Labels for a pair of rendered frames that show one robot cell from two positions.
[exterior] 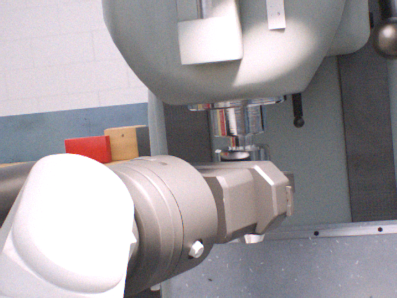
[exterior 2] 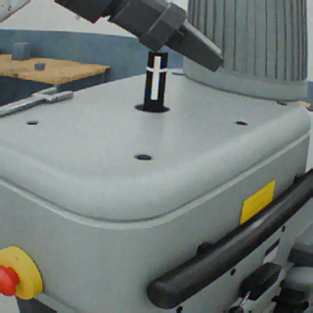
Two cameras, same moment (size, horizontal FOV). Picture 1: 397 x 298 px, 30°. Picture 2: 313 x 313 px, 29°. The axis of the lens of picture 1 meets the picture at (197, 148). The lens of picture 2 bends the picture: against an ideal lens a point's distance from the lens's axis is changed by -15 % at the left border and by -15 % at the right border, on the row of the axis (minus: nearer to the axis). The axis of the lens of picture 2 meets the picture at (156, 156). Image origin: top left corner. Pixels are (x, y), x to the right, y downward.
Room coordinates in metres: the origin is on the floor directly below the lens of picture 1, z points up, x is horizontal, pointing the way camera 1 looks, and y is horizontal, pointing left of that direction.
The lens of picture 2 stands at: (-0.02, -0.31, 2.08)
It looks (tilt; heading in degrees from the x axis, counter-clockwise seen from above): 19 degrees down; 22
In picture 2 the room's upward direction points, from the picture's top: 5 degrees clockwise
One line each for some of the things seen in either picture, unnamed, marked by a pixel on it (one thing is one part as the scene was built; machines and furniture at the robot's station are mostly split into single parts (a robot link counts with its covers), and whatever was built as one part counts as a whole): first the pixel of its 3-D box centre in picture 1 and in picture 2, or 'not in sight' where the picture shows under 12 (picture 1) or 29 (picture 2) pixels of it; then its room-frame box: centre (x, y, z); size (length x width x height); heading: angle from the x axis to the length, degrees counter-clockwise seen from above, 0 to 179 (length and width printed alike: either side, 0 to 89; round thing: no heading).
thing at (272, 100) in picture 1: (237, 100); not in sight; (0.64, -0.04, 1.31); 0.09 x 0.09 x 0.01
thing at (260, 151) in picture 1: (242, 152); not in sight; (0.64, -0.04, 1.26); 0.05 x 0.05 x 0.01
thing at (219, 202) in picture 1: (183, 212); not in sight; (0.56, 0.02, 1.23); 0.13 x 0.12 x 0.10; 54
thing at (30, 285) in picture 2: not in sight; (19, 273); (0.41, 0.00, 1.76); 0.06 x 0.02 x 0.06; 79
